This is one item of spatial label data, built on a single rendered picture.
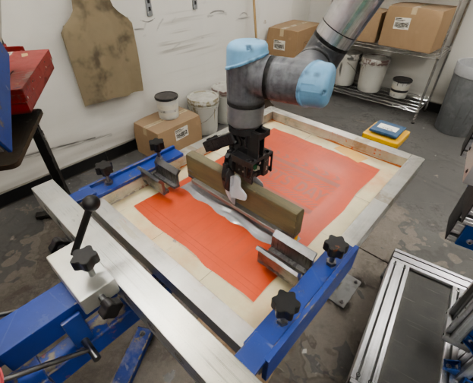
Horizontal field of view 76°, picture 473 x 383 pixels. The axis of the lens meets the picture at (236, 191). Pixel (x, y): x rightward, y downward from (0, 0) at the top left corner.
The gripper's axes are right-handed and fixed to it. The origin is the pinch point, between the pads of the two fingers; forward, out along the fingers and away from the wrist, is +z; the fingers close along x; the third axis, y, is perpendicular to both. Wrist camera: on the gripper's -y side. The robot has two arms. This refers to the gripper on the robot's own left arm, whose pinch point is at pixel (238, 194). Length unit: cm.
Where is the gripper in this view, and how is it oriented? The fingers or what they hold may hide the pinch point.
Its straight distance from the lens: 75.5
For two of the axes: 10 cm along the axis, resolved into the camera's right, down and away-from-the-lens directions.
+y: 7.4, 4.2, -5.3
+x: 6.8, -4.6, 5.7
